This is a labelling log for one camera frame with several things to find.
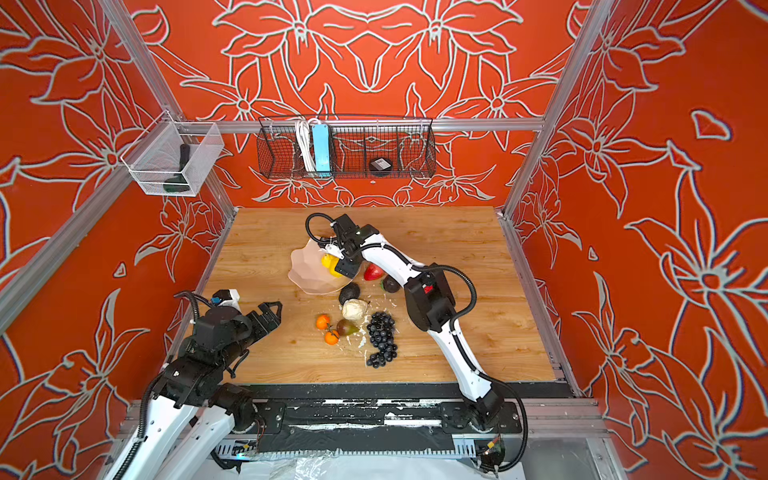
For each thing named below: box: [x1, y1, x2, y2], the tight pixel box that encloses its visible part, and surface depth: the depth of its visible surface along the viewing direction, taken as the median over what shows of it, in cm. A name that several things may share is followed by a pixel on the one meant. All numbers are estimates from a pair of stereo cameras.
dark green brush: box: [163, 144, 191, 193], surface depth 81 cm
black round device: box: [369, 157, 393, 177], surface depth 97 cm
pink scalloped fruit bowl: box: [287, 239, 353, 295], surface depth 101 cm
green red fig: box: [336, 319, 360, 336], surface depth 87 cm
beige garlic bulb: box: [341, 298, 369, 321], surface depth 89 cm
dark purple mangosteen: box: [383, 274, 401, 293], surface depth 96 cm
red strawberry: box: [363, 263, 384, 281], surface depth 100 cm
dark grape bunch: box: [366, 311, 398, 369], surface depth 84 cm
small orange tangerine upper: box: [316, 314, 331, 330], surface depth 89 cm
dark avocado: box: [339, 282, 360, 305], surface depth 94 cm
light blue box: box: [312, 124, 331, 177], surface depth 92 cm
